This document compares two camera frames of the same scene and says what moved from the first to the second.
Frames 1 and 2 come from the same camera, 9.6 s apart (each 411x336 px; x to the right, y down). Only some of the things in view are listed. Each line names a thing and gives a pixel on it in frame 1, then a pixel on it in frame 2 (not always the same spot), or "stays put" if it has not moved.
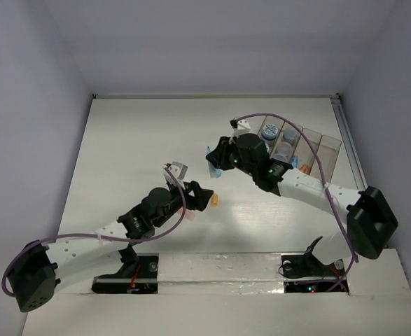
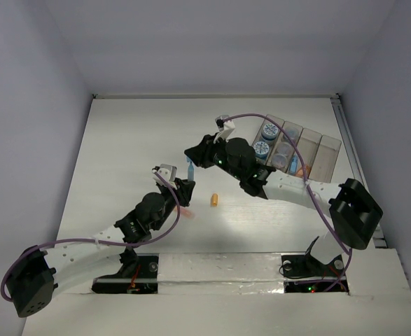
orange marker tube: x=305 y=168 stays put
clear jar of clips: x=281 y=157 stays put
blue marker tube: x=294 y=161 stays put
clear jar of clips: x=284 y=148 stays put
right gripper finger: x=216 y=158 → x=203 y=154
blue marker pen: x=214 y=171 → x=190 y=170
